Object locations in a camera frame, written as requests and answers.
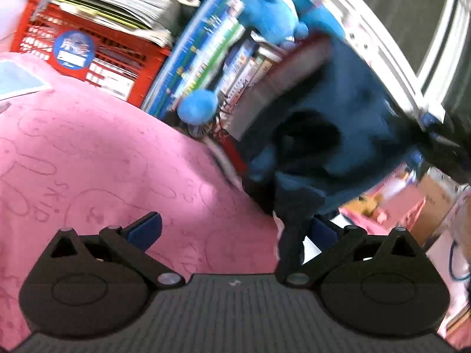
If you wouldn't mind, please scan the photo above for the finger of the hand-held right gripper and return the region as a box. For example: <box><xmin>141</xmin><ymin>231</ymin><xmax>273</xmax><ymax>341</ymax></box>
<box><xmin>417</xmin><ymin>112</ymin><xmax>460</xmax><ymax>148</ymax></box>

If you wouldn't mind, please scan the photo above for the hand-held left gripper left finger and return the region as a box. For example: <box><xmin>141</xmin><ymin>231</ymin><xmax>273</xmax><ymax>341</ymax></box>
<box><xmin>44</xmin><ymin>211</ymin><xmax>185</xmax><ymax>290</ymax></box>

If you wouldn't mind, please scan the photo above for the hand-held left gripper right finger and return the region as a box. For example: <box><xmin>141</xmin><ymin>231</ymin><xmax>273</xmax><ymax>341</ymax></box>
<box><xmin>279</xmin><ymin>217</ymin><xmax>424</xmax><ymax>289</ymax></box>

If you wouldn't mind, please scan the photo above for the navy and white jacket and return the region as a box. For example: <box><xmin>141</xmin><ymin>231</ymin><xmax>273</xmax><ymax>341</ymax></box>
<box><xmin>235</xmin><ymin>33</ymin><xmax>437</xmax><ymax>278</ymax></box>

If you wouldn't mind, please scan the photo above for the brown cardboard box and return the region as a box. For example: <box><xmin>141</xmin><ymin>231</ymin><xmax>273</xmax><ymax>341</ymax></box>
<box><xmin>411</xmin><ymin>167</ymin><xmax>469</xmax><ymax>244</ymax></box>

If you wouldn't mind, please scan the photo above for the pink blanket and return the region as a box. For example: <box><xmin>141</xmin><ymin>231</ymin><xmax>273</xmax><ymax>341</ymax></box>
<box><xmin>0</xmin><ymin>51</ymin><xmax>286</xmax><ymax>351</ymax></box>

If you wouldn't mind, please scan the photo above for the blue plush ball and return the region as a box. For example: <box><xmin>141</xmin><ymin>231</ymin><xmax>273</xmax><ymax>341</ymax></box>
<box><xmin>177</xmin><ymin>90</ymin><xmax>219</xmax><ymax>124</ymax></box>

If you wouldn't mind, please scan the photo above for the red plastic crate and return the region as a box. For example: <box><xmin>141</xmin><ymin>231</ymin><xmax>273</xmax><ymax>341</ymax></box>
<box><xmin>10</xmin><ymin>0</ymin><xmax>172</xmax><ymax>110</ymax></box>

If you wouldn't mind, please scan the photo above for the row of colourful books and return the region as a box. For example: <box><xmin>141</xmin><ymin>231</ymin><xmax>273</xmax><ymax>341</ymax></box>
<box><xmin>142</xmin><ymin>0</ymin><xmax>295</xmax><ymax>141</ymax></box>

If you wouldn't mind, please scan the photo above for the blue plush toy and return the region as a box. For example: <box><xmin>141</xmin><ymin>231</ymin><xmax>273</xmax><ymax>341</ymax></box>
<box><xmin>222</xmin><ymin>0</ymin><xmax>347</xmax><ymax>45</ymax></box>

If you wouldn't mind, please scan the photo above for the light blue paper card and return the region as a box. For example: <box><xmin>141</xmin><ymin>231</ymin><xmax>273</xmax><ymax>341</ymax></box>
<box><xmin>0</xmin><ymin>61</ymin><xmax>52</xmax><ymax>101</ymax></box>

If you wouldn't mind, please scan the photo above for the white window frame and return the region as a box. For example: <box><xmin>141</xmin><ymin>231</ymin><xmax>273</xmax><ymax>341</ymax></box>
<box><xmin>316</xmin><ymin>0</ymin><xmax>471</xmax><ymax>120</ymax></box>

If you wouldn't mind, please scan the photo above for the blue cable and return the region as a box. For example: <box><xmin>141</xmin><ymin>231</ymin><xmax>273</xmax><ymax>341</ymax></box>
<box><xmin>450</xmin><ymin>240</ymin><xmax>471</xmax><ymax>281</ymax></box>

